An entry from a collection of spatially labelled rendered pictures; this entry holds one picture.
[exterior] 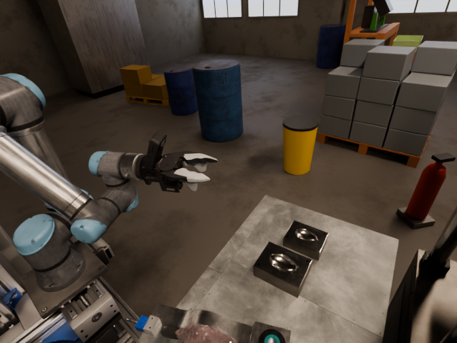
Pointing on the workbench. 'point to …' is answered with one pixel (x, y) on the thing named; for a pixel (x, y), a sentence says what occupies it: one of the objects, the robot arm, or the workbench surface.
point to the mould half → (241, 332)
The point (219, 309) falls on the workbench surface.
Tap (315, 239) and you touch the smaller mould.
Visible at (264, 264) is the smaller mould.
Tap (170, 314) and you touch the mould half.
